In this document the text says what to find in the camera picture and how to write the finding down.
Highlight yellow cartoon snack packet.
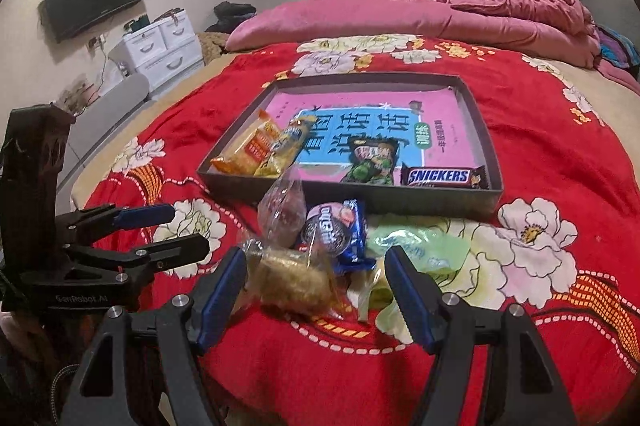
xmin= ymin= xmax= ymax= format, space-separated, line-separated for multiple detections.
xmin=254 ymin=115 xmax=317 ymax=178

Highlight pink and blue book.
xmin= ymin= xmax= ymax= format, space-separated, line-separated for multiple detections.
xmin=240 ymin=88 xmax=473 ymax=187

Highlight light green snack packet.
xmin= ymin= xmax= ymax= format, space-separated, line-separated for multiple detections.
xmin=350 ymin=213 xmax=473 ymax=332

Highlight clear packet of floss cake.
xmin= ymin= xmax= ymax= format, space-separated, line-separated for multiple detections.
xmin=242 ymin=240 xmax=347 ymax=320

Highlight blue cookie packet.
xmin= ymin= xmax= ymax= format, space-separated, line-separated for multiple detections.
xmin=300 ymin=199 xmax=377 ymax=275

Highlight dark green snack packet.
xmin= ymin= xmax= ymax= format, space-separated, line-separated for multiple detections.
xmin=340 ymin=137 xmax=402 ymax=185

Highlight orange rice cracker packet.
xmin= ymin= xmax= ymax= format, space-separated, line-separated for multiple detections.
xmin=210 ymin=110 xmax=282 ymax=177

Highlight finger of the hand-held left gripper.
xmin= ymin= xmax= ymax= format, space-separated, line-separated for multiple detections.
xmin=52 ymin=203 xmax=177 ymax=247
xmin=62 ymin=233 xmax=212 ymax=280

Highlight black clothes pile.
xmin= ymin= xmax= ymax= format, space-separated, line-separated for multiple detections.
xmin=205 ymin=0 xmax=259 ymax=34

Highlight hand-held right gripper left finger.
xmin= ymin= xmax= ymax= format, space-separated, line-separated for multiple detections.
xmin=60 ymin=246 xmax=249 ymax=426

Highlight brown fuzzy blanket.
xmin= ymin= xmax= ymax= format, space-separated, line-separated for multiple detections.
xmin=196 ymin=30 xmax=237 ymax=64

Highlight red floral blanket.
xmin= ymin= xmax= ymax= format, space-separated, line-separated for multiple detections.
xmin=75 ymin=33 xmax=640 ymax=426

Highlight crumpled pink quilt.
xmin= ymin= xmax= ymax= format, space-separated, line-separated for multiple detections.
xmin=434 ymin=0 xmax=602 ymax=67

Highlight grey shallow cardboard box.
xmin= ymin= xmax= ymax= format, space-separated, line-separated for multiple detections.
xmin=196 ymin=72 xmax=503 ymax=221

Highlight colourful folded clothes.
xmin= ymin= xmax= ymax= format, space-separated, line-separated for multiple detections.
xmin=595 ymin=26 xmax=640 ymax=70

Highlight brown chocolate bar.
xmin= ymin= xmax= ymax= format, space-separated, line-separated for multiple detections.
xmin=400 ymin=166 xmax=489 ymax=191

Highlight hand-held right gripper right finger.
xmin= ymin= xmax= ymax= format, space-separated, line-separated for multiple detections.
xmin=384 ymin=245 xmax=591 ymax=426

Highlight white drawer cabinet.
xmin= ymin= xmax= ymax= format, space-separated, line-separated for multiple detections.
xmin=107 ymin=10 xmax=204 ymax=95

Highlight grey quilted headboard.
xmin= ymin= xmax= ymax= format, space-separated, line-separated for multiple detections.
xmin=575 ymin=0 xmax=635 ymax=31

